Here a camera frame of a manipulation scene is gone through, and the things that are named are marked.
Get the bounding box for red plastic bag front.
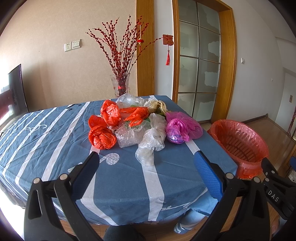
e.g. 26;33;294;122
88;115;117;150

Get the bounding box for red plastic bag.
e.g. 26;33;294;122
88;115;117;150
100;99;121;126
119;106;149;127

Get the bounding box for pink plastic bag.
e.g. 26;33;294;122
166;111;203;144

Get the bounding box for clear plastic bag front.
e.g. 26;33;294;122
135;113;167;166

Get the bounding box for clear plastic bag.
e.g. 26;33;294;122
116;93;149;108
135;113;167;166

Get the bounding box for beige plastic bag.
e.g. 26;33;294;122
144;99;168;116

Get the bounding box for red lined trash basket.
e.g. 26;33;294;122
208;120;269;179

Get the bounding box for wooden stair railing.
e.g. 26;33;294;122
287;106;296;136

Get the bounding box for blue white striped tablecloth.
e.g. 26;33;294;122
1;100;237;234

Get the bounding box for white door far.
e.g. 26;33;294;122
275;73;295;132

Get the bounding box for bubble wrap sheet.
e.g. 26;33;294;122
115;120;151;148

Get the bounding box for clear plastic bag rear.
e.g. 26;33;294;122
116;93;149;108

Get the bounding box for clear glass vase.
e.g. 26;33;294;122
110;74;130;97

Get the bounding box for frosted glass sliding door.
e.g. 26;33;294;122
178;1;221;122

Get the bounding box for red berry branches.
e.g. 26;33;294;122
86;15;162;78

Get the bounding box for red fu knot ornament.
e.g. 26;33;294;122
163;34;174;66

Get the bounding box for small red lantern ornament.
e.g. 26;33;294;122
137;23;144;52

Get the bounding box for white wall socket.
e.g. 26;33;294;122
64;42;72;52

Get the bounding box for white wall switch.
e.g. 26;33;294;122
72;40;81;49

